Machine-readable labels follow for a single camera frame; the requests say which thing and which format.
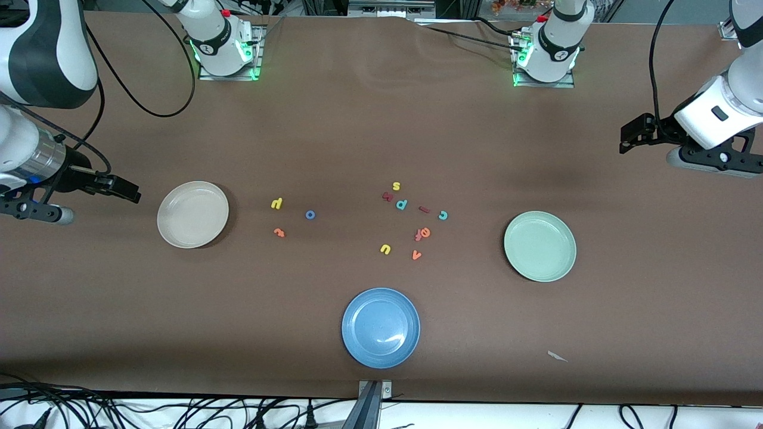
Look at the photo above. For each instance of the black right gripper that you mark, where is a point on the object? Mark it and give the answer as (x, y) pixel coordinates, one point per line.
(76, 170)

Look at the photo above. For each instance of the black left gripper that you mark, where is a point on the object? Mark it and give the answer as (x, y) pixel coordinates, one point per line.
(663, 128)

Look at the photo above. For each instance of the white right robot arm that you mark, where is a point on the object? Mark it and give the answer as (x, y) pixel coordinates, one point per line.
(47, 53)

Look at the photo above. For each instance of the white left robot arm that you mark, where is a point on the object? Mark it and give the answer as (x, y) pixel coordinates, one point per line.
(560, 42)

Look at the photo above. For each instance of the brown round plate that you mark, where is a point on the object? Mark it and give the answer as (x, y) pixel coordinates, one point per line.
(191, 217)

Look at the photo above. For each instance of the green round plate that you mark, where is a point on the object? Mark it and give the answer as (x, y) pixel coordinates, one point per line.
(539, 245)

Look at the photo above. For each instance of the orange artificial flowers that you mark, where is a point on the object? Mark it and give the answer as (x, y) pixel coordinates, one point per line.
(512, 5)

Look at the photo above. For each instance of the small white paper scrap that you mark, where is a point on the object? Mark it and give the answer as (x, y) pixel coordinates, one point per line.
(556, 356)

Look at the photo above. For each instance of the grey metal box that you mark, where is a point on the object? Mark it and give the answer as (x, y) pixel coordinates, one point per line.
(390, 7)

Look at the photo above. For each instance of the blue round plate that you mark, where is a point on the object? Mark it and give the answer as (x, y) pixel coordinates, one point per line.
(380, 328)

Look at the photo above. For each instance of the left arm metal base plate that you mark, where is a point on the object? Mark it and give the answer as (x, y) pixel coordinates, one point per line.
(518, 83)

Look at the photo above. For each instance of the aluminium frame rail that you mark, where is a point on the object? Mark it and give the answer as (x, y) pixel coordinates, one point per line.
(728, 31)

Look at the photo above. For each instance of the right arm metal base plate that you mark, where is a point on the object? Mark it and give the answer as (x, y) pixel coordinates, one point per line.
(257, 59)

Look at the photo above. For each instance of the grey metal camera mount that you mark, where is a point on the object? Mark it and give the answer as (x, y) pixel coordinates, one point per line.
(371, 411)

